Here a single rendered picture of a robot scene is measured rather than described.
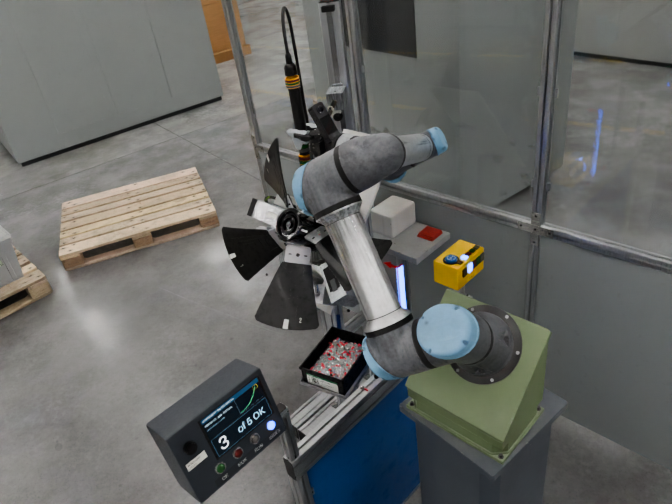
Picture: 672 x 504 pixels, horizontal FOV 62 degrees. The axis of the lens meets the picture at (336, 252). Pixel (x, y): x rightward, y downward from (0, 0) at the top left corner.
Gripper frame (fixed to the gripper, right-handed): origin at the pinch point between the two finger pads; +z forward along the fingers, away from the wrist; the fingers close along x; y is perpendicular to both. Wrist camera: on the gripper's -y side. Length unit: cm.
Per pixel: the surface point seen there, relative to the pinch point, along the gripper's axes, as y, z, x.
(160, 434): 31, -39, -83
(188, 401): 32, -35, -74
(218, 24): 111, 681, 436
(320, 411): 149, 22, 2
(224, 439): 39, -45, -73
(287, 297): 55, -1, -17
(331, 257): 39.6, -14.5, -6.5
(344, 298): 58, -15, -4
